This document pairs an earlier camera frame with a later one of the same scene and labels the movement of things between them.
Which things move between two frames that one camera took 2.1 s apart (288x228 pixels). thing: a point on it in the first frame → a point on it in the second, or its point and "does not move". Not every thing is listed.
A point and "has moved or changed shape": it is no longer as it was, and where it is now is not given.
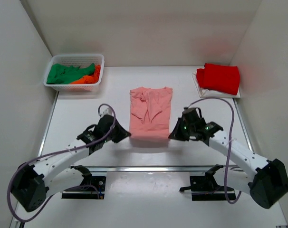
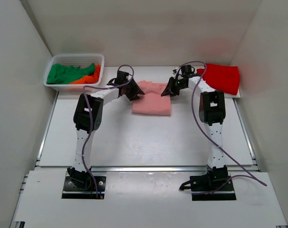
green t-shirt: [57, 73] does not move
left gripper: [123, 133] → [135, 90]
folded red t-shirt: [223, 78] does not move
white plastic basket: [74, 72] does not move
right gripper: [176, 135] → [170, 90]
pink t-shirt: [150, 114] has moved or changed shape
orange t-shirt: [91, 79] does not move
